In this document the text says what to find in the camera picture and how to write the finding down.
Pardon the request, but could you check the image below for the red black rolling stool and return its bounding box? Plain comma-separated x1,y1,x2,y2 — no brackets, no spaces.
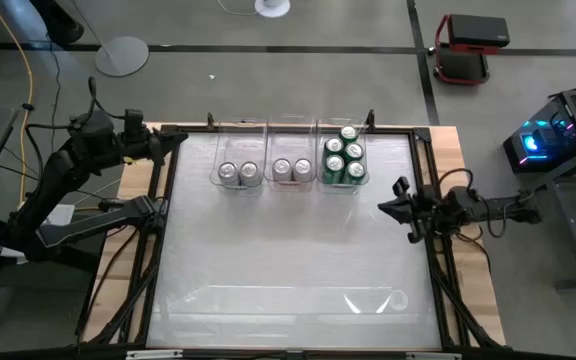
428,13,512,86

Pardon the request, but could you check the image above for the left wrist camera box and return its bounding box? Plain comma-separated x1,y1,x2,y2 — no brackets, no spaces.
123,108,145,137

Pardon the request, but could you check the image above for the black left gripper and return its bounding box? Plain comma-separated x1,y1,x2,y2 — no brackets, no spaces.
114,128,190,167

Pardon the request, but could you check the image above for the black metal table frame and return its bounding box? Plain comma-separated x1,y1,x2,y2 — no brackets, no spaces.
75,122,507,360

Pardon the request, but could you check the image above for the yellow cable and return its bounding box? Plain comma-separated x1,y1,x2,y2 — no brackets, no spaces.
0,0,35,204

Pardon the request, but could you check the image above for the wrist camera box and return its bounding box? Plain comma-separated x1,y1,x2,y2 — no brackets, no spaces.
416,183,438,202
123,108,145,137

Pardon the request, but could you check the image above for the orange Spindrift can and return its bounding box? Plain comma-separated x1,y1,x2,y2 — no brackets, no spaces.
291,157,315,184

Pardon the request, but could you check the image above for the grey round stand base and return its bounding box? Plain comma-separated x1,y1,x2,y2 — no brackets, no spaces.
70,0,150,78

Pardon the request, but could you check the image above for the white round stand base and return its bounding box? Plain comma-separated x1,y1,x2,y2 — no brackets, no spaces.
254,0,292,19

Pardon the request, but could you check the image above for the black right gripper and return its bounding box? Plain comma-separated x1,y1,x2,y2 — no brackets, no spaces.
376,175,453,244

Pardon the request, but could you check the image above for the blue Spindrift can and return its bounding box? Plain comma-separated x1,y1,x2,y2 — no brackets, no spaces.
216,161,242,189
238,160,264,189

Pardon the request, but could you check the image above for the black bulky floor object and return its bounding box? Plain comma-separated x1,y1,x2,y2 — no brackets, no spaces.
28,0,86,45

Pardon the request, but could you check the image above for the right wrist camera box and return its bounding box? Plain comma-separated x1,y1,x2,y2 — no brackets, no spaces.
416,183,438,202

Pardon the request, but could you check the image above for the black looped camera cable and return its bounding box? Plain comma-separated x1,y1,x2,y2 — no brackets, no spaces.
86,75,128,121
436,167,475,194

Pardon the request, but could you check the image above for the clear plastic bin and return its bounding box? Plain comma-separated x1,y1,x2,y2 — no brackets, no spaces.
264,113,319,194
315,117,371,196
209,117,269,197

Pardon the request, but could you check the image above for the silver soda can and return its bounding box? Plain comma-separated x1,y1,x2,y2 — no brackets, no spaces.
270,157,294,184

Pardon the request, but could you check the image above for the white printed paper sheet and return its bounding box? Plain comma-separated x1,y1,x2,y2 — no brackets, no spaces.
0,202,76,265

